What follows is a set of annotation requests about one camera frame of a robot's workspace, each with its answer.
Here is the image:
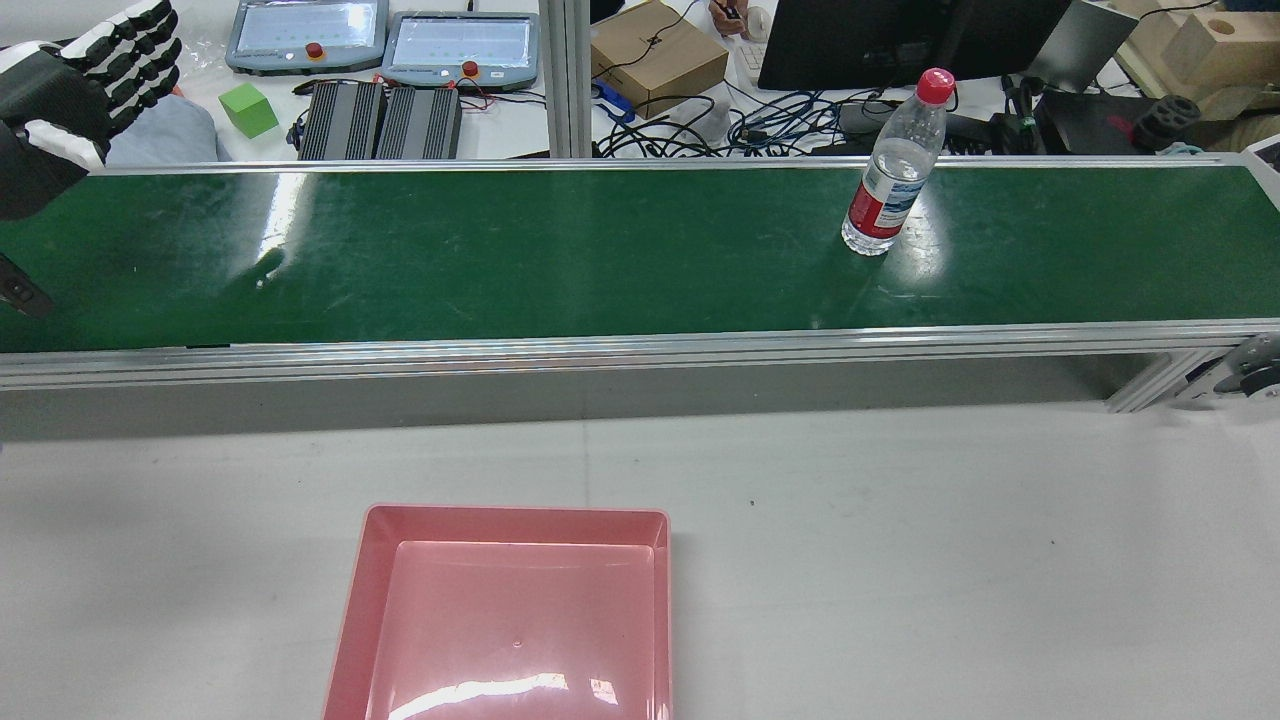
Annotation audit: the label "green cube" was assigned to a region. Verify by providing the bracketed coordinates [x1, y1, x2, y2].
[218, 83, 280, 139]

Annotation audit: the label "wooden block with hole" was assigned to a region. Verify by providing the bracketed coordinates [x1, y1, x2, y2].
[1160, 10, 1280, 121]

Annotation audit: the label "blue grey cloth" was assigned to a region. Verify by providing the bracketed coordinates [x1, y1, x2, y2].
[105, 92, 233, 166]

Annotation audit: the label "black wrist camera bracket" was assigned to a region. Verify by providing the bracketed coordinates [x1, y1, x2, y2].
[0, 252, 54, 319]

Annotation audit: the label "pink plastic basket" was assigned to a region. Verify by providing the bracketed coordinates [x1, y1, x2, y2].
[322, 504, 673, 720]

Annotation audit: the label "aluminium profile post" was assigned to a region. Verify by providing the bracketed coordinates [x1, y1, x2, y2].
[540, 0, 593, 159]

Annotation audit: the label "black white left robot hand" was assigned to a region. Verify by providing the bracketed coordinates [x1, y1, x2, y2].
[0, 0, 184, 221]

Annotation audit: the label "black computer monitor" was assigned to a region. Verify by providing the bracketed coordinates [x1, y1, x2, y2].
[757, 0, 1076, 156]

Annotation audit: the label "black finned controller box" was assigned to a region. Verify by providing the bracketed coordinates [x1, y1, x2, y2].
[375, 86, 464, 161]
[297, 82, 387, 161]

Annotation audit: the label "clear water bottle red cap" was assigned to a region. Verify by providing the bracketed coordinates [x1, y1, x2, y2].
[841, 68, 956, 257]

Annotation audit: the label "grey robot teach pendant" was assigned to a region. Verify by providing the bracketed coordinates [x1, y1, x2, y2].
[225, 0, 389, 76]
[380, 12, 541, 93]

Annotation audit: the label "blue network cable bundle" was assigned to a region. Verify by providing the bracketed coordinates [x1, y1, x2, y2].
[728, 90, 873, 156]

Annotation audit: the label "brown cardboard box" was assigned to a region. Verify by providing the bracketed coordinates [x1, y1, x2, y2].
[591, 0, 730, 119]

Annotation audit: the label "black cable bundle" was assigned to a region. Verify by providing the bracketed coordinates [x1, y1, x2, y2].
[595, 92, 743, 159]

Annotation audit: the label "grey conveyor motor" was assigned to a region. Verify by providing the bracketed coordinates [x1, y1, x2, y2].
[1185, 335, 1280, 403]

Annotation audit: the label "black cylindrical roller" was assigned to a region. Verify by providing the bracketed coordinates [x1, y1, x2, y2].
[1133, 95, 1203, 153]

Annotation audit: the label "blue handled tool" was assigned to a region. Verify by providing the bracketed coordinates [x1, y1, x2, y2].
[592, 80, 637, 126]

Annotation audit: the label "grey metal panel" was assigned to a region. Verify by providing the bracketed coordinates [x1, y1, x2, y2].
[1025, 0, 1141, 96]

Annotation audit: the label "green belt conveyor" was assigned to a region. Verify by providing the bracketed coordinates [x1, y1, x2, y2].
[0, 155, 1280, 413]

